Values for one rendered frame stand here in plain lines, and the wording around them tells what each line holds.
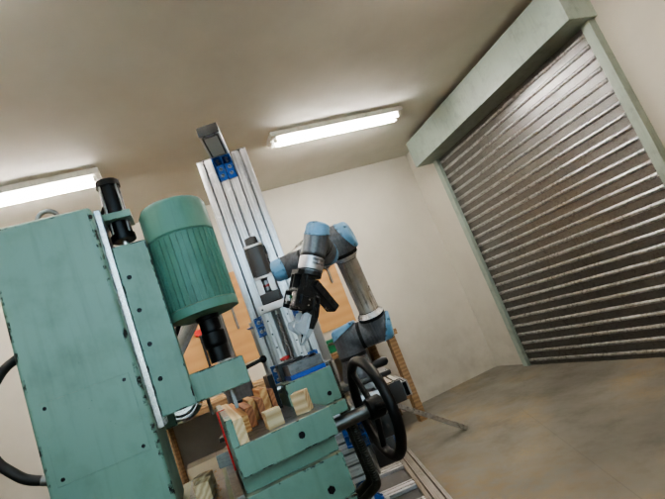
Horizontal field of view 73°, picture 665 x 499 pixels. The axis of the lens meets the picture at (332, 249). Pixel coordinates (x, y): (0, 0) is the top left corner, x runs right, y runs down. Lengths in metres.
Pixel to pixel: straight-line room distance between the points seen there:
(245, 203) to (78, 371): 1.30
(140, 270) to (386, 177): 4.55
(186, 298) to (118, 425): 0.31
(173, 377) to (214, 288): 0.23
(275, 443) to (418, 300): 4.32
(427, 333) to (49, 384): 4.43
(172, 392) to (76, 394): 0.19
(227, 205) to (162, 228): 1.05
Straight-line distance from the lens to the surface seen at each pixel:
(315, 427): 1.01
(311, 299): 1.30
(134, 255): 1.21
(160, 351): 1.16
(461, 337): 5.41
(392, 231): 5.29
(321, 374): 1.24
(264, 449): 0.99
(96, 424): 1.14
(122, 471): 1.14
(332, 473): 1.06
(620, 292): 4.10
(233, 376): 1.19
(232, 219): 2.21
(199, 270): 1.17
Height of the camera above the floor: 1.04
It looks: 9 degrees up
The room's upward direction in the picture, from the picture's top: 21 degrees counter-clockwise
